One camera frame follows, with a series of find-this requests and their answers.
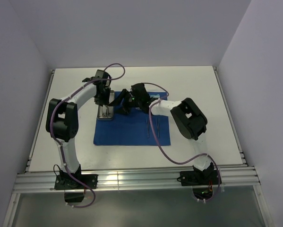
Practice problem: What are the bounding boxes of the metal scissors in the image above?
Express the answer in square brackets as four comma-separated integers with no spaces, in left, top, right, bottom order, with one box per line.
[101,105,109,118]

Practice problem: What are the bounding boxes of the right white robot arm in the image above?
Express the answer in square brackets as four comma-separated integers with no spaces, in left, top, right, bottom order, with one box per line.
[109,83,222,185]

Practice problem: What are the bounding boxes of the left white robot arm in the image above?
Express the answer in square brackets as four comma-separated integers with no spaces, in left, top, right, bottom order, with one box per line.
[46,70,111,183]

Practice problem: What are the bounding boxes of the metal pointed tweezers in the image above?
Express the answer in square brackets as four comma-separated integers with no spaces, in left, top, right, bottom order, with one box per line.
[156,118,160,138]
[146,118,150,138]

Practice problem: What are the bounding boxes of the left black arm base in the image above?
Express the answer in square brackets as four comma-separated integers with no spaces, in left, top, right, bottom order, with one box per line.
[54,174,98,203]

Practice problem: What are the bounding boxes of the aluminium front rail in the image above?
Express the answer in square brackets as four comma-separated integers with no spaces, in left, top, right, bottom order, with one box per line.
[12,166,260,193]

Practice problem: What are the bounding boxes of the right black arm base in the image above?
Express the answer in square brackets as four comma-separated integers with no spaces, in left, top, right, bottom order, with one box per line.
[176,169,222,200]

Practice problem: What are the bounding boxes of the blue surgical cloth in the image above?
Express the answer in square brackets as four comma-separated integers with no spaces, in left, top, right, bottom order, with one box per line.
[93,91,171,146]

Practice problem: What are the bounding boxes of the metal instrument tray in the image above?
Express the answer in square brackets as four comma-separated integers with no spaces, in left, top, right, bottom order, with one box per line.
[97,90,115,121]

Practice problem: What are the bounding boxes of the white teal gauze packet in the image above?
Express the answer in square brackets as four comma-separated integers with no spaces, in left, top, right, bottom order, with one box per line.
[150,94,160,99]

